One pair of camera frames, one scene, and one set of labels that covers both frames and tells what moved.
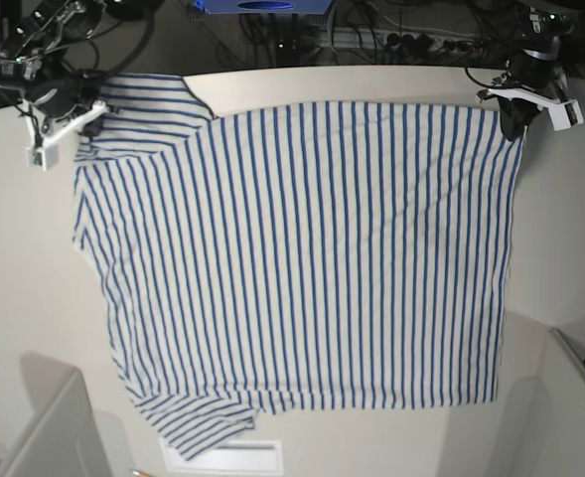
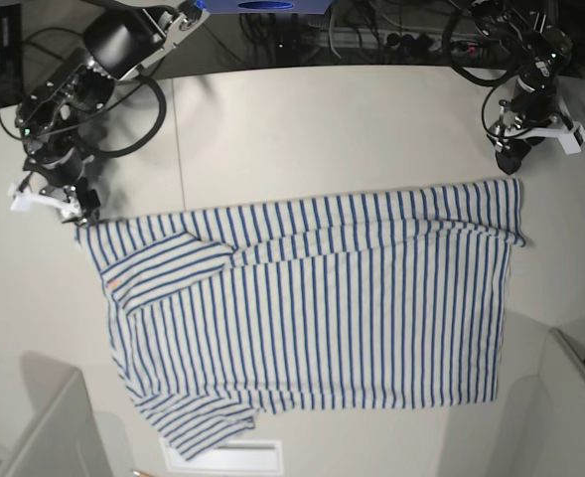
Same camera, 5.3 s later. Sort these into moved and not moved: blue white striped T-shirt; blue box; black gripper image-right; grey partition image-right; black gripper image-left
Moved: black gripper image-right; black gripper image-left; blue white striped T-shirt
Not moved: blue box; grey partition image-right
